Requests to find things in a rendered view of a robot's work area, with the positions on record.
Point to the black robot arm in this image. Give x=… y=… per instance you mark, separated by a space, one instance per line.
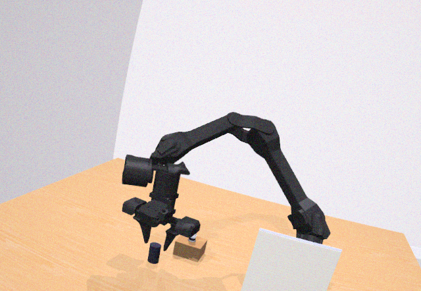
x=306 y=216

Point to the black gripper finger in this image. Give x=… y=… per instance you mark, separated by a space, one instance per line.
x=170 y=236
x=146 y=230

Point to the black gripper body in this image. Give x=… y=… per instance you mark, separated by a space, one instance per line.
x=186 y=226

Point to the tan wooden block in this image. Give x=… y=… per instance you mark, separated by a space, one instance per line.
x=190 y=250

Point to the white marker with black tip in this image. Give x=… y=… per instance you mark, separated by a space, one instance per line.
x=192 y=239

